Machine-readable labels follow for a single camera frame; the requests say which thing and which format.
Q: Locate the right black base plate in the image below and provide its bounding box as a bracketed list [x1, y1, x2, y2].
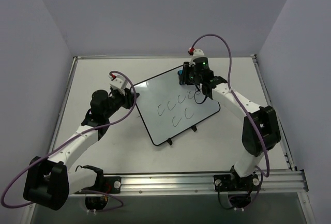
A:
[213, 173, 260, 192]

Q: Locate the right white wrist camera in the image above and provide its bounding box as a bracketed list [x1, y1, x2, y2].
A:
[188, 48, 205, 65]

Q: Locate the aluminium left side rail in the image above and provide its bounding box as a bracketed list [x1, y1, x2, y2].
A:
[52, 56, 78, 140]

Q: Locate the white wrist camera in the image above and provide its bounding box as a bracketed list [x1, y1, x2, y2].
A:
[109, 72, 128, 90]
[188, 48, 205, 65]

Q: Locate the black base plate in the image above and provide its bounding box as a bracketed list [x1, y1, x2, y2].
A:
[82, 176, 122, 194]
[213, 173, 260, 192]

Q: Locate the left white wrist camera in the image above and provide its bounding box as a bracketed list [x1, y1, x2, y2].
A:
[109, 72, 128, 90]

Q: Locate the right whiteboard foot clip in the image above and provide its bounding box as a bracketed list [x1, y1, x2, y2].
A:
[191, 125, 197, 132]

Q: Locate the white whiteboard black frame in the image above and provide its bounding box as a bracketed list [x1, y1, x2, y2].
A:
[134, 66, 221, 146]

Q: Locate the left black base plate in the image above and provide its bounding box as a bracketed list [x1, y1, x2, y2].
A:
[82, 176, 122, 194]

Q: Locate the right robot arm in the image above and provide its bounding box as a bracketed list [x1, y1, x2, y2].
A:
[177, 56, 281, 189]

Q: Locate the blue bone-shaped eraser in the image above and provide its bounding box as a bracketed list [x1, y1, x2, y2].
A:
[177, 70, 183, 78]

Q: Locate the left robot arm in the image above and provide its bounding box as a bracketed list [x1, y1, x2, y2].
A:
[23, 88, 140, 210]

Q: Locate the aluminium right side rail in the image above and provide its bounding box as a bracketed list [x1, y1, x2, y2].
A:
[252, 54, 298, 172]

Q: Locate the aluminium rail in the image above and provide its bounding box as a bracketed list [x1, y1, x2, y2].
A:
[52, 56, 78, 140]
[103, 170, 308, 196]
[252, 54, 298, 172]

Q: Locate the aluminium front rail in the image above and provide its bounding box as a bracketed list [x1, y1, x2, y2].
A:
[103, 170, 308, 196]

